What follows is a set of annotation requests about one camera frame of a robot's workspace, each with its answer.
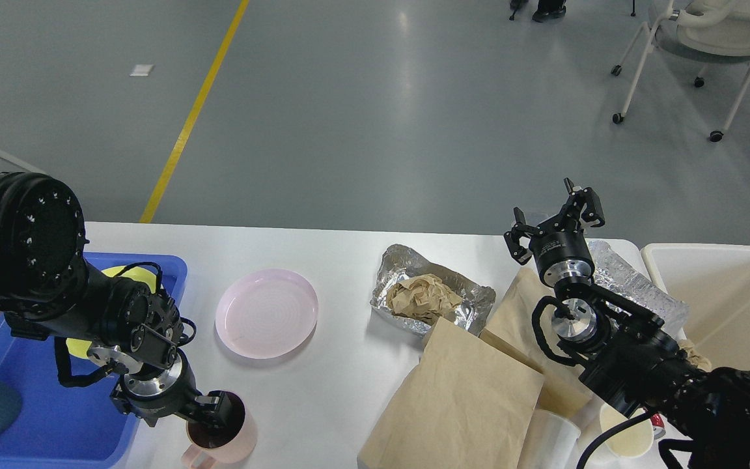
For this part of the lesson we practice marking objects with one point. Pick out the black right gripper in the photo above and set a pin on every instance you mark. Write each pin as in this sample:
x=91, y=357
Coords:
x=558, y=246

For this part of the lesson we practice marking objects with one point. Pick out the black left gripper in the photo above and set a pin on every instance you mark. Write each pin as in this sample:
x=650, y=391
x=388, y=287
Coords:
x=173, y=392

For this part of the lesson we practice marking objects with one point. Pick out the pink mug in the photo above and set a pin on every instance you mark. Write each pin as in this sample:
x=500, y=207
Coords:
x=242, y=437

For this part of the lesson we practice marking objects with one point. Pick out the pink plate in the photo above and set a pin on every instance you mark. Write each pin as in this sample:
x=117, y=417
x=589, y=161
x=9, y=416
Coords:
x=267, y=313

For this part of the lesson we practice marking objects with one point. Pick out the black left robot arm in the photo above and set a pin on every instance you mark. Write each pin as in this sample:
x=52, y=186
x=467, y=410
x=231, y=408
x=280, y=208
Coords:
x=101, y=325

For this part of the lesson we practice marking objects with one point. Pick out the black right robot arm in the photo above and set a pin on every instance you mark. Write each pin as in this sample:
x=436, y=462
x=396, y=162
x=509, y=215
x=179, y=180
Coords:
x=627, y=359

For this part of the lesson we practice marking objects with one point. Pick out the clear plastic bottle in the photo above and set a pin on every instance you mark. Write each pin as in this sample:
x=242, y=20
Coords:
x=617, y=275

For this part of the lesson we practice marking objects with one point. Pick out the rear brown paper bag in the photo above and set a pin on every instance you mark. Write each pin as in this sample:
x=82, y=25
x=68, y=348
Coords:
x=510, y=331

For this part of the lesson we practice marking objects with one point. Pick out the brown paper bag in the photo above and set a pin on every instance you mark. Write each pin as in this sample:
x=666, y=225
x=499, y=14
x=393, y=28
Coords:
x=465, y=405
x=510, y=331

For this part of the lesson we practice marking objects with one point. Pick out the crumpled brown paper ball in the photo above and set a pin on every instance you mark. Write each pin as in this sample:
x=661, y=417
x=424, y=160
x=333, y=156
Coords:
x=425, y=298

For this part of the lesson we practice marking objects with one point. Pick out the yellow plate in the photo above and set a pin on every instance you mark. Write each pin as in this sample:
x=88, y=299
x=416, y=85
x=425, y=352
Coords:
x=134, y=275

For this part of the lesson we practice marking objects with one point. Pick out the blue plastic tray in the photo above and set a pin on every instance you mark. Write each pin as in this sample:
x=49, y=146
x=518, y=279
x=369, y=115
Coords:
x=61, y=427

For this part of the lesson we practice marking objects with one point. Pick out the crumpled aluminium foil tray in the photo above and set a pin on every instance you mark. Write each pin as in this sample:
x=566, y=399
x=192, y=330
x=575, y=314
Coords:
x=400, y=262

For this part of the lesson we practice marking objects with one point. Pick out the white plastic bin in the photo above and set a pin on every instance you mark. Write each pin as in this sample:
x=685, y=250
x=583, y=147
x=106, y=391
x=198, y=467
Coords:
x=714, y=280

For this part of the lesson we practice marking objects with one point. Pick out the front brown paper bag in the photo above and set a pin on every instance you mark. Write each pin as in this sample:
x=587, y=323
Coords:
x=465, y=405

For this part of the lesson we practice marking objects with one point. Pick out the red can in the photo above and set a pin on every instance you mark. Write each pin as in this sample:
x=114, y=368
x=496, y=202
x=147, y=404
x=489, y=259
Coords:
x=658, y=426

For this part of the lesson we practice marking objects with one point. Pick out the white paper cup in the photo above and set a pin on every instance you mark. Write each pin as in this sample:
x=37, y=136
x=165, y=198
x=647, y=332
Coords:
x=631, y=443

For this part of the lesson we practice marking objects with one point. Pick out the white office chair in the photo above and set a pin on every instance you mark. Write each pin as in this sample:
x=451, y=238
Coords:
x=707, y=32

